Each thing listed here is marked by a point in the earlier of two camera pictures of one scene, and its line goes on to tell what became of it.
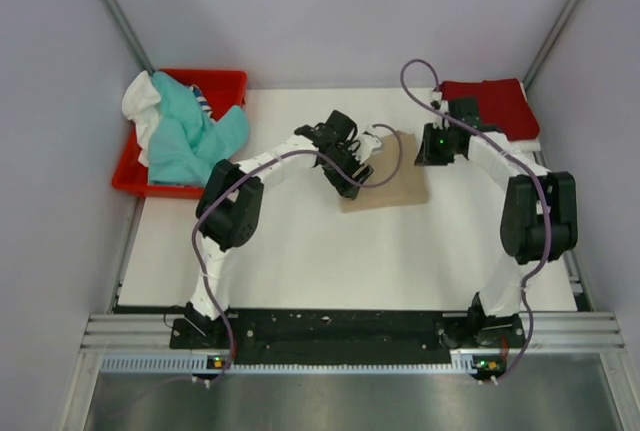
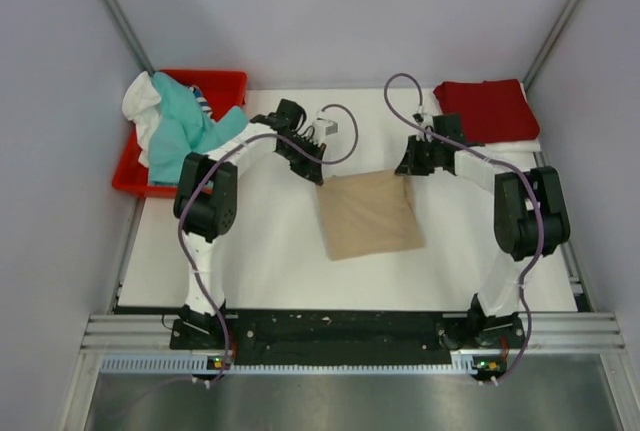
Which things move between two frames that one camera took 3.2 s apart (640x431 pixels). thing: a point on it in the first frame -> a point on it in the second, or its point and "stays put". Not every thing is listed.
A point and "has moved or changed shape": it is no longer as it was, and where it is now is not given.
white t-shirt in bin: [141, 104] stays put
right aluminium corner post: [564, 20] stays put
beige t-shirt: [410, 185] has moved or changed shape
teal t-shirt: [186, 144] stays put
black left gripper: [355, 164] -> [309, 170]
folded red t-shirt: [501, 103] stays put
